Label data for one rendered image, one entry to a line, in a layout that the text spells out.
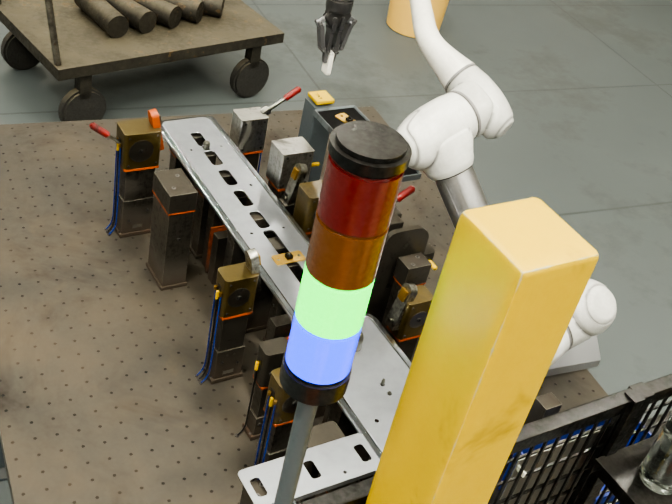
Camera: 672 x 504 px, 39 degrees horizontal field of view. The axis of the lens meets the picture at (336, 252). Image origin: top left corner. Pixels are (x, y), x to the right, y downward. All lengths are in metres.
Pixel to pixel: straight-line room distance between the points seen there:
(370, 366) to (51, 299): 0.96
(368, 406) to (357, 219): 1.29
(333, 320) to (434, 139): 1.41
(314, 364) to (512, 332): 0.19
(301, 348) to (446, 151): 1.41
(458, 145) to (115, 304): 1.04
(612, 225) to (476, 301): 4.05
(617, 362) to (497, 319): 3.22
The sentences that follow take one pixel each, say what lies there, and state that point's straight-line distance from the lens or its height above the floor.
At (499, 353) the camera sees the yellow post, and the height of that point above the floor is 1.90.
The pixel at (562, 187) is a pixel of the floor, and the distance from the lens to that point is 5.10.
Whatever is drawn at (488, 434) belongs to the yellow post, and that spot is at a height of 1.77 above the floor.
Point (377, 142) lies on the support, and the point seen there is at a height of 2.08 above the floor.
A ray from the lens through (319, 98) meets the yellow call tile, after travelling 2.81.
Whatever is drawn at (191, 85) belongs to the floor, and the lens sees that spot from 5.20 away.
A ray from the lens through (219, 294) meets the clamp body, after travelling 2.27.
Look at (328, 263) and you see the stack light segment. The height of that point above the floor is 1.96.
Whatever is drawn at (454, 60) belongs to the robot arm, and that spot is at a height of 1.49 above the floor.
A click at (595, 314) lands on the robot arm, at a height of 1.02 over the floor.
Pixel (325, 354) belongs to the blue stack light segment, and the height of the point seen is 1.85.
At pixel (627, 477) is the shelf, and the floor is 1.43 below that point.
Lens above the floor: 2.48
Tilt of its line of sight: 37 degrees down
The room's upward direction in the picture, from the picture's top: 13 degrees clockwise
